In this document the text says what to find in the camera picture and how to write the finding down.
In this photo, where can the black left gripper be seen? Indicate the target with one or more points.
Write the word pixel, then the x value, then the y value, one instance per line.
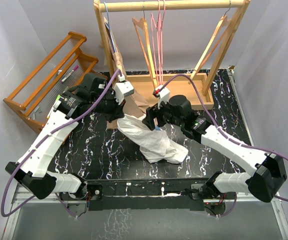
pixel 117 111

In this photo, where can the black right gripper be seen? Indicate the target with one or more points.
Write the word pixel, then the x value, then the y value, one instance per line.
pixel 151 112

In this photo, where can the beige t shirt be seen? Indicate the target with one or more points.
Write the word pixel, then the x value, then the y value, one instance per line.
pixel 135 104

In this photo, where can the white t shirt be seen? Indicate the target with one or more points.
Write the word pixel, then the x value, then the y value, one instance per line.
pixel 154 144

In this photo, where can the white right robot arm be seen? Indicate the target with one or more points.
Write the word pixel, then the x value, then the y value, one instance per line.
pixel 264 173

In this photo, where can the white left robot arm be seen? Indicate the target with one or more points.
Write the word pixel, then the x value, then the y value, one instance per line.
pixel 93 95

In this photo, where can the light wooden hanger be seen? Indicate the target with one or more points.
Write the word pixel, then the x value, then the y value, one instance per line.
pixel 211 46

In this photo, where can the purple capped marker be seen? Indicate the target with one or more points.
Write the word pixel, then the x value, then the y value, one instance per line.
pixel 67 75

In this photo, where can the wooden clothes rack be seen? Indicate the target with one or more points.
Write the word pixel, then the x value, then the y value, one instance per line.
pixel 210 60

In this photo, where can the orange wooden shelf rack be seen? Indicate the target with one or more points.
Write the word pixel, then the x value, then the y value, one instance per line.
pixel 34 97

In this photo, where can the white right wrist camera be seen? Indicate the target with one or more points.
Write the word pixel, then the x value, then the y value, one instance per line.
pixel 162 93

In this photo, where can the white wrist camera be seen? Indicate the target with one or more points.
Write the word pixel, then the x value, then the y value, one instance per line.
pixel 122 89
pixel 162 93

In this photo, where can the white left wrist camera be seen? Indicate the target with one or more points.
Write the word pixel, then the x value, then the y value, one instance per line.
pixel 122 89

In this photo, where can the blue wire hanger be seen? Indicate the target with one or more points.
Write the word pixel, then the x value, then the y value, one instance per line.
pixel 109 25

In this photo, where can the pink wire hanger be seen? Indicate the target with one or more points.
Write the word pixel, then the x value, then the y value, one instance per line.
pixel 161 17
pixel 155 27

